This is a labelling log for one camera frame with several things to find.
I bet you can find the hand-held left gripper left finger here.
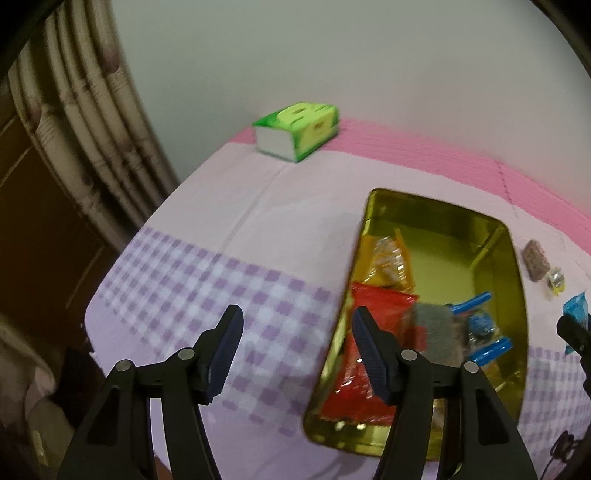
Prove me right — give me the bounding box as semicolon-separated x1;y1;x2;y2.
55;305;245;480

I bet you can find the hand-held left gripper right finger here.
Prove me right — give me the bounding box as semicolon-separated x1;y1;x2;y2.
352;306;539;480

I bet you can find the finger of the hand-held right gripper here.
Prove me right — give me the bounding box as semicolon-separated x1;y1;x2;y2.
556;315;591;393

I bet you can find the red snack packet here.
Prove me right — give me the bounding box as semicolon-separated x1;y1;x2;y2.
318;282;422;426

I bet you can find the grey snack pack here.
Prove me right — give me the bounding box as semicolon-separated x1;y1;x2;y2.
406;302;468;365

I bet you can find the yellow snack packet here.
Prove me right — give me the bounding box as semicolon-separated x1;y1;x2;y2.
357;230;417;295

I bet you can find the gold tin box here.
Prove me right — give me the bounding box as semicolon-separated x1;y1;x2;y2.
302;188;530;462

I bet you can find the yellow wrapped candy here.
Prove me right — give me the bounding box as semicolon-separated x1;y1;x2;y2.
547;268;568;296

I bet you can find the brown snack cake pack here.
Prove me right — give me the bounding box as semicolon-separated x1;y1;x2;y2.
523;239;551;282

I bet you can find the pink and purple checked tablecloth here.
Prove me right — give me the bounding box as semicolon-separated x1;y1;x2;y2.
85;117;591;480

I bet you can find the pale cloth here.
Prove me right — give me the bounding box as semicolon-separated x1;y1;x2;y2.
0;314;63;467

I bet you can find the brown wooden door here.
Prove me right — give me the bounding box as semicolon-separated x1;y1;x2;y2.
0;111;118;352

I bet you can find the green tissue pack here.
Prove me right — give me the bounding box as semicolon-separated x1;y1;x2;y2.
252;102;341;164

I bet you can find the beige pleated curtain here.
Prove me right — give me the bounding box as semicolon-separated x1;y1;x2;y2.
8;0;182;252

